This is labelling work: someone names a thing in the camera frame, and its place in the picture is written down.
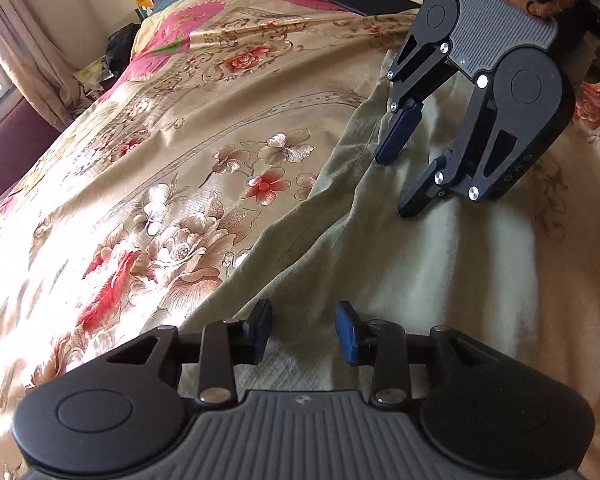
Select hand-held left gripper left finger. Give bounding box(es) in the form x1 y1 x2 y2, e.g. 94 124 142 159
105 299 274 407

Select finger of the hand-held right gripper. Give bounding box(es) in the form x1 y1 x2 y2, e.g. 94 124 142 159
396 76 548 219
374 24 454 166

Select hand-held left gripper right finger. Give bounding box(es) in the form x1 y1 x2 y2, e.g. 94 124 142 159
334 300 501 407

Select olive green pants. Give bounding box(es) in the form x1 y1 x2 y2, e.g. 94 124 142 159
177 72 511 396

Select dark blue cushion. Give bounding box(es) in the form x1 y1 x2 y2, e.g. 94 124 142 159
324 0 424 17

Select floral satin bedspread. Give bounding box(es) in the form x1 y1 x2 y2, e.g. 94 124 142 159
0 0 600 480

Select pile of papers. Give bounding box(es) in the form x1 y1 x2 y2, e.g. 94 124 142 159
74 55 113 98

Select maroon headboard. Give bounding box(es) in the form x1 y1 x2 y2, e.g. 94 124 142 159
0 95 63 221

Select beige curtain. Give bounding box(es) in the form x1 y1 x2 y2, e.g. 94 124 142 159
0 0 91 133

